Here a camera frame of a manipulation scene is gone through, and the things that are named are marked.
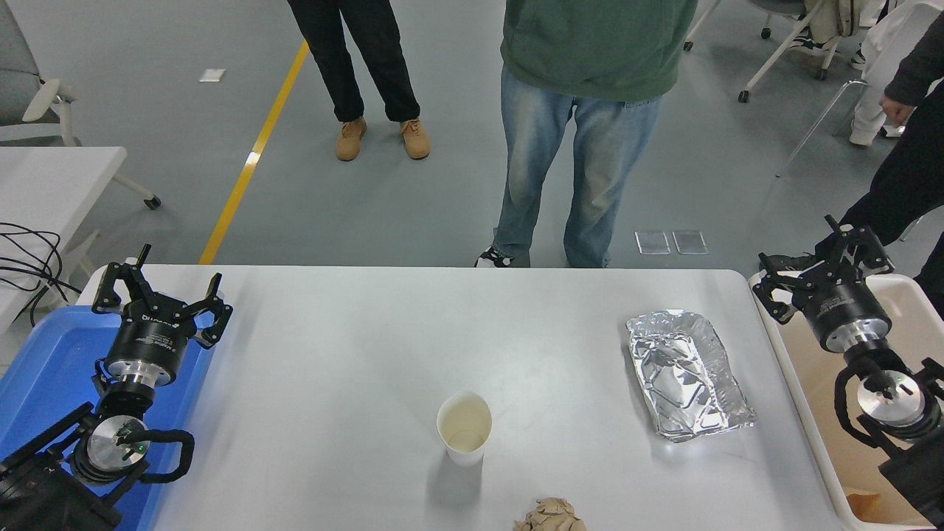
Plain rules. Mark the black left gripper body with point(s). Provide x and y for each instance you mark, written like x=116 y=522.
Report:
x=151 y=339

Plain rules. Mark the person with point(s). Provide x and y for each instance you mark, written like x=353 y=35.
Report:
x=885 y=51
x=369 y=59
x=590 y=44
x=907 y=177

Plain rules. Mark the grey office chair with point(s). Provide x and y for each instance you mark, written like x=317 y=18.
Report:
x=15 y=66

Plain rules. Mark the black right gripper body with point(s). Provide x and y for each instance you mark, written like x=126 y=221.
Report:
x=844 y=306

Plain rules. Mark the white chair metal legs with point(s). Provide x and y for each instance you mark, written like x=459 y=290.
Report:
x=818 y=125

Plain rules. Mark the large pale plastic bin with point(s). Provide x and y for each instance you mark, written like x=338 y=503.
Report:
x=818 y=383

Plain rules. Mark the clear floor plate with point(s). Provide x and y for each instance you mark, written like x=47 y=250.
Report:
x=653 y=243
x=690 y=242

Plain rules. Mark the crumpled tan paper ball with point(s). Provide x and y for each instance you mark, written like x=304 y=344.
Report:
x=549 y=516

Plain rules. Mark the white side table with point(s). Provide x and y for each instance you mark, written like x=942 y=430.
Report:
x=44 y=184

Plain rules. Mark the white paper cup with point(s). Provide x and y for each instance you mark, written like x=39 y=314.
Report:
x=464 y=424

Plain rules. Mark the white wheeled chair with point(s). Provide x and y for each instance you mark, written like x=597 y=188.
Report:
x=782 y=51

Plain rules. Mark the blue plastic tray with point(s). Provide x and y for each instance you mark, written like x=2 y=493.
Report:
x=51 y=354

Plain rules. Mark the white floor patch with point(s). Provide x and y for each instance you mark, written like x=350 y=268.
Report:
x=212 y=75

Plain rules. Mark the brown cardboard piece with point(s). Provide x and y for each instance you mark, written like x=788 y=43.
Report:
x=863 y=505

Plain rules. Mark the person's hand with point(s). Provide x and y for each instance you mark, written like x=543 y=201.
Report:
x=896 y=110

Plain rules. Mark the silver foil tray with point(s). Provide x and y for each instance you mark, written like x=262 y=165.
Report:
x=686 y=376

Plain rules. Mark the beige jacket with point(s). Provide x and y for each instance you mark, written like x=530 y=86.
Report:
x=833 y=18

